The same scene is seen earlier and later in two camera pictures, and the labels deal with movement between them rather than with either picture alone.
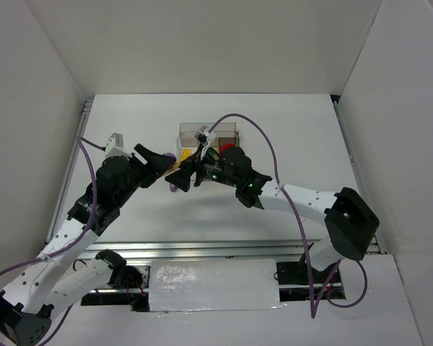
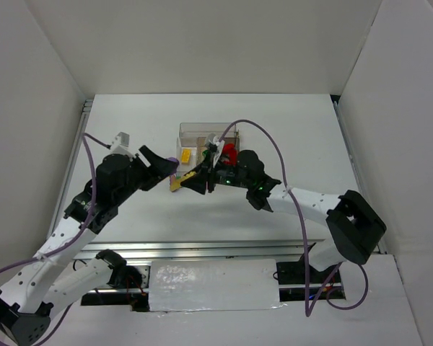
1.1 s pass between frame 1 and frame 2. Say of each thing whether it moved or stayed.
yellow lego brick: stayed
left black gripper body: stayed
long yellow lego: moved
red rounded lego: stayed
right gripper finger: moved
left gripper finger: stayed
